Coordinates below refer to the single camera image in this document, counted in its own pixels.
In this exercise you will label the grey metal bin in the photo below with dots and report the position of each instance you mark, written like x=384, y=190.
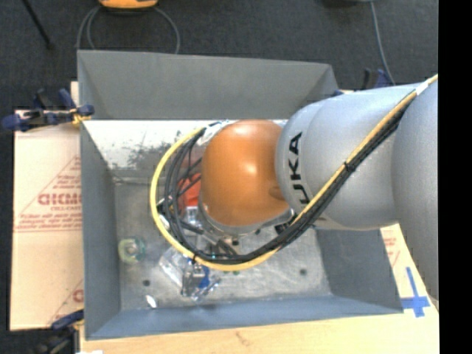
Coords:
x=206, y=87

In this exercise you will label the red-orange plastic thing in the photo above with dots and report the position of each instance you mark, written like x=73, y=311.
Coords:
x=191, y=194

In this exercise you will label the small white shiny piece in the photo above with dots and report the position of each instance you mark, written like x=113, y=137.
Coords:
x=150, y=301

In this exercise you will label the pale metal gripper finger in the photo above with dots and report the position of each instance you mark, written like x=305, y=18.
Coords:
x=198, y=279
x=187, y=280

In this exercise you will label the clear plastic packet blue print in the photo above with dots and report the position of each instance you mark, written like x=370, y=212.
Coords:
x=173, y=266

